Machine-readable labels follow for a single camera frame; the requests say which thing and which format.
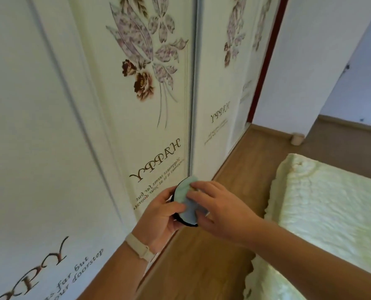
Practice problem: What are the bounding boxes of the person's right hand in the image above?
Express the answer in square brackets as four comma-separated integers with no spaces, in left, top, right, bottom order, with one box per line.
[187,181,265,249]

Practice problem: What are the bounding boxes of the person's left hand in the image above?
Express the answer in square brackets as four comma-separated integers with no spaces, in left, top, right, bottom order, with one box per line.
[132,186,188,254]

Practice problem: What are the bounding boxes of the round black pale blue disc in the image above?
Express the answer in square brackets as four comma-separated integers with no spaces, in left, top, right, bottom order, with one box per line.
[170,176,209,228]

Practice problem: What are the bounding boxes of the person's left forearm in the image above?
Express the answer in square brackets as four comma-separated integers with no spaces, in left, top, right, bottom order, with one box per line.
[76,242,155,300]

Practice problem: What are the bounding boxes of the person's right forearm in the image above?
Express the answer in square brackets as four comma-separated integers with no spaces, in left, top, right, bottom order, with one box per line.
[251,217,371,300]

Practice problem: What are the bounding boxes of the beige wristband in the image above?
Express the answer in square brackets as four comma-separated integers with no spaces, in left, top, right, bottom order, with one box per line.
[124,232,157,263]

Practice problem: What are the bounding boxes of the white floral wardrobe door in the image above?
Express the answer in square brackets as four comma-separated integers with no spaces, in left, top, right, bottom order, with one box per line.
[193,0,262,182]
[228,0,282,153]
[69,0,198,223]

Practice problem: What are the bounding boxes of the pale green bedspread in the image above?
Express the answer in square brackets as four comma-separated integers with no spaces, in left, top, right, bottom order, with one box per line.
[243,153,371,300]

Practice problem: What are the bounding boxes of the wooden skirting board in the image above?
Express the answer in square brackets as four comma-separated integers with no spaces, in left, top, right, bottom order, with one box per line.
[318,114,371,135]

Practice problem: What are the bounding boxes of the white lettered wardrobe door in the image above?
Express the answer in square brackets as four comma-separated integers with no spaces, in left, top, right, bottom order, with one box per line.
[0,0,137,300]

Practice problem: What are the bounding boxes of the silver wardrobe door frame strip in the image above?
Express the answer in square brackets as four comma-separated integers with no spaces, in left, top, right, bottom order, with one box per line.
[188,0,204,176]

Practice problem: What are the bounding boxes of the dark red door frame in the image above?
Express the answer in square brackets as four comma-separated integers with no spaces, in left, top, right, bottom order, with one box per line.
[247,0,290,123]

